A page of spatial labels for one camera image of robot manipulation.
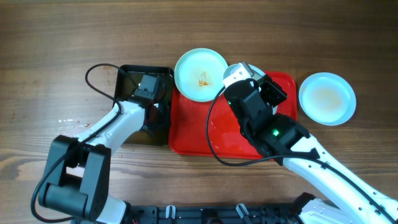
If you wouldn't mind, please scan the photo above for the white plate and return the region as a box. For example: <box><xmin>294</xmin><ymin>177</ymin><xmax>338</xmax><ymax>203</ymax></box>
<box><xmin>223</xmin><ymin>64</ymin><xmax>277</xmax><ymax>114</ymax></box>
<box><xmin>174</xmin><ymin>48</ymin><xmax>228</xmax><ymax>102</ymax></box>
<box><xmin>298</xmin><ymin>72</ymin><xmax>357</xmax><ymax>126</ymax></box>

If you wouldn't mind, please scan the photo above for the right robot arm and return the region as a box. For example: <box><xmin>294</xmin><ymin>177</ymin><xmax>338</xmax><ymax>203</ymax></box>
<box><xmin>239</xmin><ymin>114</ymin><xmax>397</xmax><ymax>223</ymax></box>

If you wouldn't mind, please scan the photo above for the red plastic tray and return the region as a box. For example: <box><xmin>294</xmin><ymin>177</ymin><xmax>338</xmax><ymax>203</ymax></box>
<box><xmin>169</xmin><ymin>71</ymin><xmax>297</xmax><ymax>159</ymax></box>

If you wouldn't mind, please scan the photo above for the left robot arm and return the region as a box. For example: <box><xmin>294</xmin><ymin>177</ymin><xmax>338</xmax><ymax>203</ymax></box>
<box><xmin>30</xmin><ymin>101</ymin><xmax>171</xmax><ymax>223</ymax></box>

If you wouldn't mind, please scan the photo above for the black water tray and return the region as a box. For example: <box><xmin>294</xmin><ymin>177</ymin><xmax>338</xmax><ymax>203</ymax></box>
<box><xmin>114</xmin><ymin>65</ymin><xmax>174</xmax><ymax>146</ymax></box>

